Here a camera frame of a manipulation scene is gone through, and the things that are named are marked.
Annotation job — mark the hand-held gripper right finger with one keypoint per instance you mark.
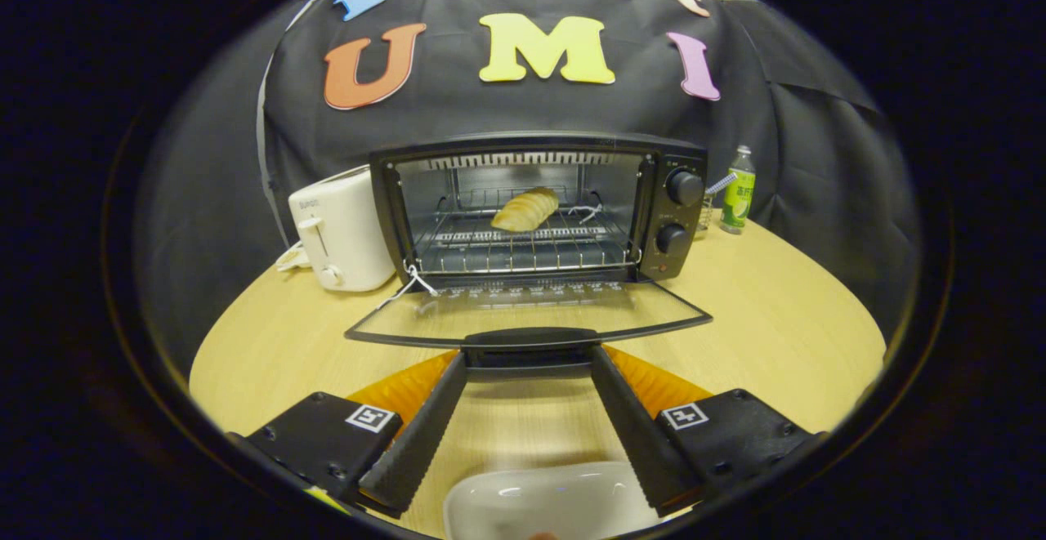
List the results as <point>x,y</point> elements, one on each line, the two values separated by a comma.
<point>633,434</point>

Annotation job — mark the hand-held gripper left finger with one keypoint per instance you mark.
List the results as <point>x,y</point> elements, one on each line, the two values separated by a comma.
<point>421,442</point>

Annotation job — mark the black toaster oven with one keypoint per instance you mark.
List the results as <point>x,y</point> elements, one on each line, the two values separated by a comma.
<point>678,213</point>

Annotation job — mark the yellow ridged bread roll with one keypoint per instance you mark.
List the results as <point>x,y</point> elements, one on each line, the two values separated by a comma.
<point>527,209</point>

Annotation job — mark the white bread toaster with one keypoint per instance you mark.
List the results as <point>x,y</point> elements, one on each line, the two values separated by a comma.
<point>351,229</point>

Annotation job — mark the white rectangular plate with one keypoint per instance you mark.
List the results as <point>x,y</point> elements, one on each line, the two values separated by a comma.
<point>556,507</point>

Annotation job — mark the green drink bottle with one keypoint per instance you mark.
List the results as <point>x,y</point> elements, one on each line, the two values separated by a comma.
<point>738,201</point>

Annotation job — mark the striped drinking straw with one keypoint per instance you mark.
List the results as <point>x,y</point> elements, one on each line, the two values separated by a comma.
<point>721,184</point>

